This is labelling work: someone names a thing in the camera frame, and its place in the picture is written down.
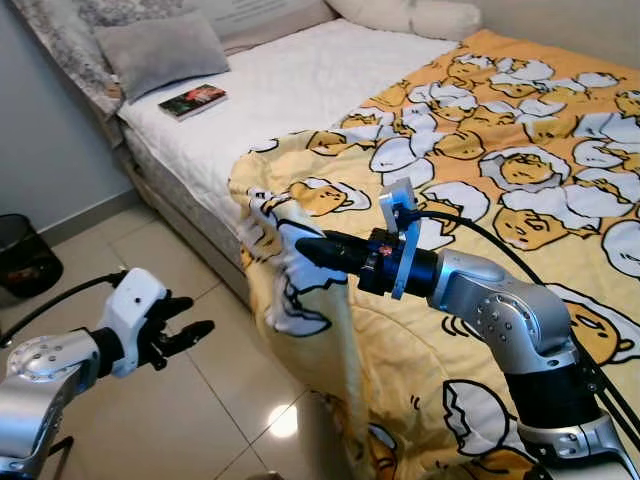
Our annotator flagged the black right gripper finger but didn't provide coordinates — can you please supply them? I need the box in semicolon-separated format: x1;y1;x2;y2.
300;250;363;283
296;235;361;259

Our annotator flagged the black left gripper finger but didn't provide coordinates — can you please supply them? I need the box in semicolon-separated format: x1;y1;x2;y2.
155;295;197;326
165;319;217;365

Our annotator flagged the red and black book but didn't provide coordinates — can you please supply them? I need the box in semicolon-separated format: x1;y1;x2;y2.
157;83;229;122

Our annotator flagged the yellow egg print blanket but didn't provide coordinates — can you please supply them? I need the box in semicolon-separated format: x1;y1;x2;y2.
228;28;640;480

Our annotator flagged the black mesh wastebasket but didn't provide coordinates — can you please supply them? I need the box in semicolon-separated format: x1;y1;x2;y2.
0;213;64;299

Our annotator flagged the white quilted bed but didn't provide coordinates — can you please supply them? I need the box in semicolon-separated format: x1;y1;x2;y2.
115;15;471;311

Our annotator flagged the cream bolster pillow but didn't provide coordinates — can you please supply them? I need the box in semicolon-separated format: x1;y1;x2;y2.
325;0;483;43

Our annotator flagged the grey pillow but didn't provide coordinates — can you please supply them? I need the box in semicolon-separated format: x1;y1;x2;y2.
93;10;231;104

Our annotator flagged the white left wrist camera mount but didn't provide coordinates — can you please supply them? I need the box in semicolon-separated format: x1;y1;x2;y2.
103;267;169;378

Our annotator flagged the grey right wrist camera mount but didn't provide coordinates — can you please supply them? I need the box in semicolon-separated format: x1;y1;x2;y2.
378;178;423;301

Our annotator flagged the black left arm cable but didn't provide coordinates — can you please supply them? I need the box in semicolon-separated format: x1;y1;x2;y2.
0;270;129;346

